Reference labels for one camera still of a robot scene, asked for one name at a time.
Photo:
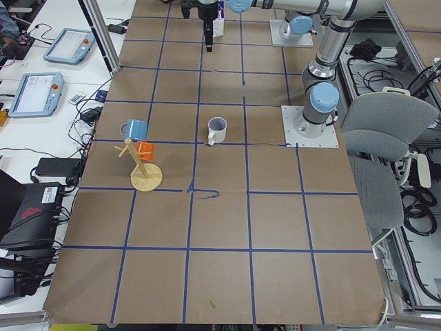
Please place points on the orange mug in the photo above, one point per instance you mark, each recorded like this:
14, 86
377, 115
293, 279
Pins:
145, 150

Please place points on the aluminium frame post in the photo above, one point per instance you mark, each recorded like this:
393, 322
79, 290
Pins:
95, 20

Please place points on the upper blue teach pendant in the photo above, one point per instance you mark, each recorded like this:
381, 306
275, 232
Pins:
70, 47

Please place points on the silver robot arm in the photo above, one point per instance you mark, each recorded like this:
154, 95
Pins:
344, 16
294, 32

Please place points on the white blue milk carton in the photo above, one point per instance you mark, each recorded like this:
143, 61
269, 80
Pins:
219, 22

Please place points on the black power adapter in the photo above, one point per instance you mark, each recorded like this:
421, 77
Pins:
57, 167

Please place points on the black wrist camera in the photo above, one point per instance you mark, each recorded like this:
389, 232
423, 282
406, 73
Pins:
186, 6

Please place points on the wooden mug tree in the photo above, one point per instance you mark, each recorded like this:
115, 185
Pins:
146, 176

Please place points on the white cup grey inside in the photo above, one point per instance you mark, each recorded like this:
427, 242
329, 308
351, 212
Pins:
217, 128

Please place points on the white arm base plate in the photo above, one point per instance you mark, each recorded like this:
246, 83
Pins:
300, 133
283, 36

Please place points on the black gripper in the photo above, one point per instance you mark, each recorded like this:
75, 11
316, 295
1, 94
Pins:
207, 10

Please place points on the black computer box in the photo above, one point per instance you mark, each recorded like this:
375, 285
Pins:
27, 215

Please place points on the blue teach pendant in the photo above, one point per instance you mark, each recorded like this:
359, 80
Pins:
38, 95
70, 47

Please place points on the blue mug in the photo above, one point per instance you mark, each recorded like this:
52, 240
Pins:
135, 130

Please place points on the lower blue teach pendant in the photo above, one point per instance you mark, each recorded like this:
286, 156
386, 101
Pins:
38, 95

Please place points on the white remote control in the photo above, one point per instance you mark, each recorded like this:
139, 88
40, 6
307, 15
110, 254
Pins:
77, 98

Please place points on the black cloth bundle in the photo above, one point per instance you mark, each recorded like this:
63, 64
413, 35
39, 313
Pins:
366, 50

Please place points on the grey office chair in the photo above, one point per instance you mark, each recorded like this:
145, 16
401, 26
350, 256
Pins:
378, 129

